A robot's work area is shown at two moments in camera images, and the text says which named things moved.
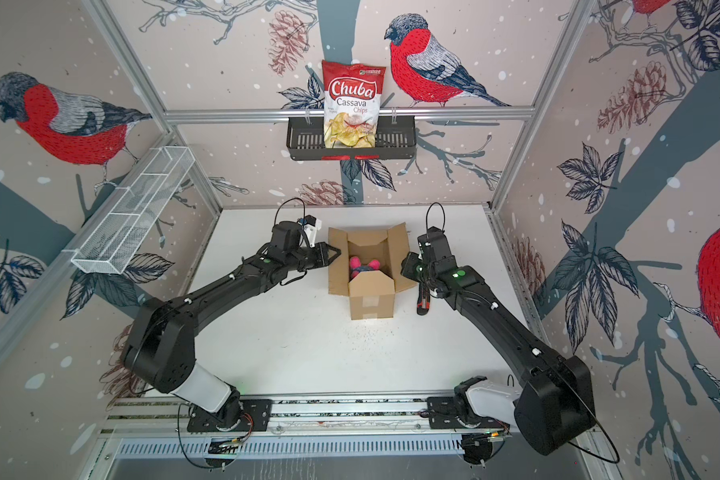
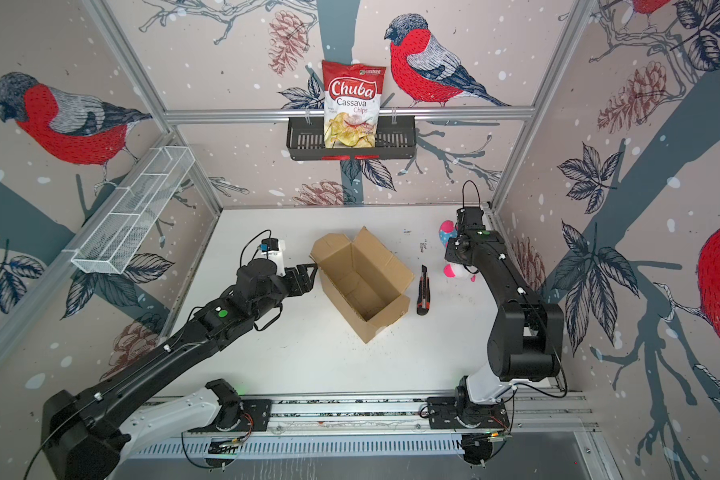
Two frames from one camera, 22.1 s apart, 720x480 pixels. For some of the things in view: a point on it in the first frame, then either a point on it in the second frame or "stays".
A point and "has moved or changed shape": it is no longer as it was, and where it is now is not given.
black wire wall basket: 395,138 stays
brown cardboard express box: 372,294 has moved or changed shape
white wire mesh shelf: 114,239 stays
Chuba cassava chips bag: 352,100 stays
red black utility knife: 423,301 stays
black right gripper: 411,259 -> 449,251
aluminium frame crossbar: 220,112 stays
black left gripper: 322,254 -> 306,281
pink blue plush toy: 356,266 has moved or changed shape
